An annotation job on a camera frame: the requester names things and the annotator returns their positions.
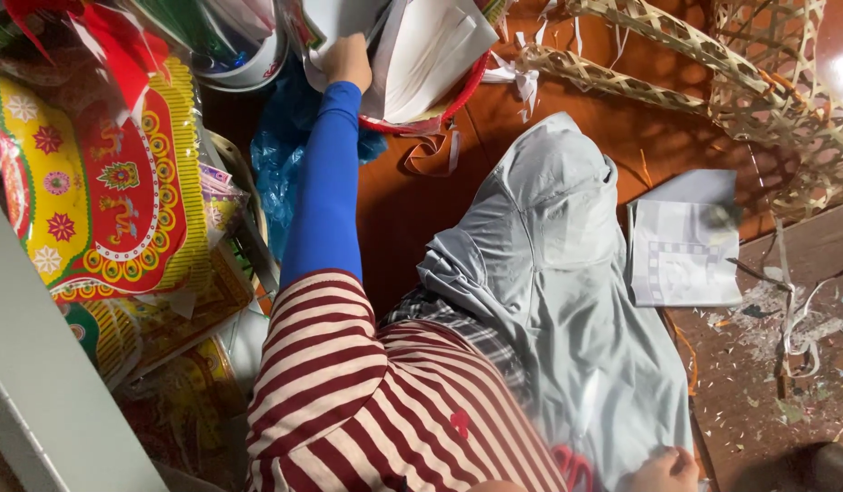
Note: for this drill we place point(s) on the brown wooden board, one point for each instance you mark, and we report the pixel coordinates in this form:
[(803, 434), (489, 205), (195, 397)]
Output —
[(749, 410)]

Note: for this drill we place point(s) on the person's plaid trousers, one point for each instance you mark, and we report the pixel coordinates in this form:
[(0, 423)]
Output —
[(462, 328)]

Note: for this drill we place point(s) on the bunch of white paper strips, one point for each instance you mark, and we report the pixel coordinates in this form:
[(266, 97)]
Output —
[(520, 75)]

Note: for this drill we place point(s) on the red paper sheets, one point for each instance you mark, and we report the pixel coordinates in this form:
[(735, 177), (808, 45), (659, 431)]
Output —
[(114, 41)]

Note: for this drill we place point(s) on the stack of white paper sheets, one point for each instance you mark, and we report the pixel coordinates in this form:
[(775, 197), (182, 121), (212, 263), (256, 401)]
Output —
[(428, 54)]

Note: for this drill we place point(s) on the grey cloth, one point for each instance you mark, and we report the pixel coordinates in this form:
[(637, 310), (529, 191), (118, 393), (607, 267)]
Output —
[(565, 273)]

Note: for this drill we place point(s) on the red plastic basket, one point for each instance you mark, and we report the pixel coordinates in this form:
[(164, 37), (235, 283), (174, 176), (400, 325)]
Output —
[(455, 102)]

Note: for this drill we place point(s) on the curled white paper strip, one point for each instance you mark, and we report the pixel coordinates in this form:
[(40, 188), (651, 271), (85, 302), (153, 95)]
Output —
[(432, 154)]

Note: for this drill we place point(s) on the yellow green printed packet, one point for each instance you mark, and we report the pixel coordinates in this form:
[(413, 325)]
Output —
[(148, 328)]

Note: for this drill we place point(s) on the heap of paper scraps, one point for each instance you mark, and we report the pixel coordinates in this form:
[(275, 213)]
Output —
[(770, 321)]

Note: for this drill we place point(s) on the long white paper strip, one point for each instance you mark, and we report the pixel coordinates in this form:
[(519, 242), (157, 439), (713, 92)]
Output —
[(794, 321)]

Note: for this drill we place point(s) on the dark grey object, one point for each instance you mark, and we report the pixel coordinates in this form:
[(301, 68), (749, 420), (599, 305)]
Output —
[(814, 468)]

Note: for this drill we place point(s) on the white round tub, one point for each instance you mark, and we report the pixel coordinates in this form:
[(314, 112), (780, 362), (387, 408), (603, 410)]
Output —
[(247, 58)]

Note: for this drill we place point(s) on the person's left hand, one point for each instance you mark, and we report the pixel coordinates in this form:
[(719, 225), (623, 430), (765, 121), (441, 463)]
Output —
[(347, 63)]

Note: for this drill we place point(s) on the grey board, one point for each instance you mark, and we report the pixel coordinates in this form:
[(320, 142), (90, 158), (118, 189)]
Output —
[(45, 382)]

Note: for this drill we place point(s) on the red gold printed packet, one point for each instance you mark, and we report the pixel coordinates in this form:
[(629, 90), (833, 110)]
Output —
[(182, 403)]

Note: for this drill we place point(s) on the blue plastic bag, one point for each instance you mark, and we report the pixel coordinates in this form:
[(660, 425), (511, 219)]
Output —
[(278, 164)]

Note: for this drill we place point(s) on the white sheet with grey print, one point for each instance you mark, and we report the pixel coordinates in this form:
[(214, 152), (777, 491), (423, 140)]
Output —
[(685, 259)]

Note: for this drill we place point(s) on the person's right fingers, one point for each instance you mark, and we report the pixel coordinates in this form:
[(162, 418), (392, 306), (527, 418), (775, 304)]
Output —
[(682, 466)]

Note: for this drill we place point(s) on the large red yellow printed packet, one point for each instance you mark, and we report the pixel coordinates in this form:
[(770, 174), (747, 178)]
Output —
[(100, 191)]

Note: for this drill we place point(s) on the person's right hand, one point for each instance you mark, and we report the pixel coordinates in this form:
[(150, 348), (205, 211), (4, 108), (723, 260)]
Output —
[(657, 473)]

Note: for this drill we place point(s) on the woven bamboo frame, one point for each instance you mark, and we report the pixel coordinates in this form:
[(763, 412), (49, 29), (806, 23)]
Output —
[(770, 102)]

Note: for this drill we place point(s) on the person's striped red shirt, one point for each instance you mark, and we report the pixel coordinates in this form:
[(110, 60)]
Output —
[(353, 403)]

